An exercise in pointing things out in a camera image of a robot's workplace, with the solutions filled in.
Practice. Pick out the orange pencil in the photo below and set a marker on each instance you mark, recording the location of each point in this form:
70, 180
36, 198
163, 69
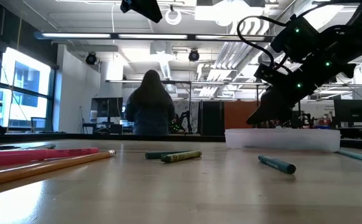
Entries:
44, 168

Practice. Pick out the person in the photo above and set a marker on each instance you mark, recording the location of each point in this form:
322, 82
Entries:
150, 109

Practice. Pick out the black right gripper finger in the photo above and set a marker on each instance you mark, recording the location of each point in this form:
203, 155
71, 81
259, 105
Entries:
287, 113
266, 112

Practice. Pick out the black ceiling spotlight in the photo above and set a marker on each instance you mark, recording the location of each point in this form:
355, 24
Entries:
193, 56
91, 58

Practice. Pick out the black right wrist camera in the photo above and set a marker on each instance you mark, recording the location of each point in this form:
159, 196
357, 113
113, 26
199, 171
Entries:
293, 37

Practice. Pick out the yellow-green crayon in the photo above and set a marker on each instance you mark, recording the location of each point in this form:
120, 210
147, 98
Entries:
181, 156

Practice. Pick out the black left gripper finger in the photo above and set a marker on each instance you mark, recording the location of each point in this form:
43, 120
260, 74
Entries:
143, 8

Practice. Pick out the teal marker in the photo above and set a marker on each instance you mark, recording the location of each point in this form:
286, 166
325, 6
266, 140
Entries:
277, 165

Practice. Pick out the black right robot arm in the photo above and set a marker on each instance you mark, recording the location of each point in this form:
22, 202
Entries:
361, 31

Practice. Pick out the pink and clear pencil box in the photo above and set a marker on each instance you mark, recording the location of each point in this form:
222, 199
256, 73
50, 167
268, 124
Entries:
280, 140

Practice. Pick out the black cabinet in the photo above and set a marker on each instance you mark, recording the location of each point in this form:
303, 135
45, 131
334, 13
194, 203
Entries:
212, 118

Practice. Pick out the light teal pencil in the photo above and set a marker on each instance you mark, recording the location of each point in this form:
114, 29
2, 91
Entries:
358, 155

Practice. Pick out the black computer monitor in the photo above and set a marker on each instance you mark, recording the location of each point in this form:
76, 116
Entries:
108, 107
352, 110

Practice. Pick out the brown partition panel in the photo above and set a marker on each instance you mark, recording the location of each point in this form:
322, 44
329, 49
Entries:
240, 115

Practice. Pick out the small black background robot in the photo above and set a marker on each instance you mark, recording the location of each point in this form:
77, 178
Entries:
184, 119

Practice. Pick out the dark teal crayon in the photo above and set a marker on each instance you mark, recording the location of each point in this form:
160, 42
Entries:
159, 154

